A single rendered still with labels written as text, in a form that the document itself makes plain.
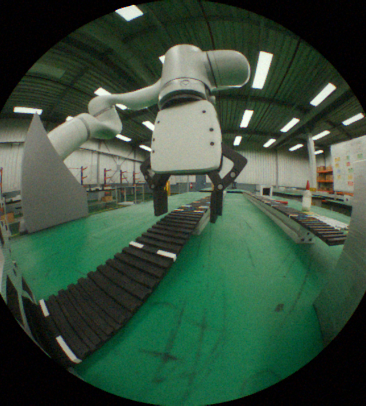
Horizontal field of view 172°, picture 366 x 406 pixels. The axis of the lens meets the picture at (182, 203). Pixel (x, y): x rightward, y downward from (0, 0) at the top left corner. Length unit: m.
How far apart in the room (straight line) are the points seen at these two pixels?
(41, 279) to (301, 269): 0.25
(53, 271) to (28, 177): 0.21
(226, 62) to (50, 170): 0.38
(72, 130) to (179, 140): 0.40
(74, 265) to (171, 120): 0.21
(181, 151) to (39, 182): 0.29
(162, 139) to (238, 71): 0.16
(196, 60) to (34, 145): 0.33
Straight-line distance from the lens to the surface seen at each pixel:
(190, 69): 0.21
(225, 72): 0.22
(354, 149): 3.23
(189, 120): 0.16
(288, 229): 0.23
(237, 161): 0.15
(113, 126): 0.61
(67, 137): 0.47
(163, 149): 0.17
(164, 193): 0.19
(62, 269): 0.15
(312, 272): 0.15
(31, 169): 0.32
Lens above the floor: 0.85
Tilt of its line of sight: 9 degrees down
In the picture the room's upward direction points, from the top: straight up
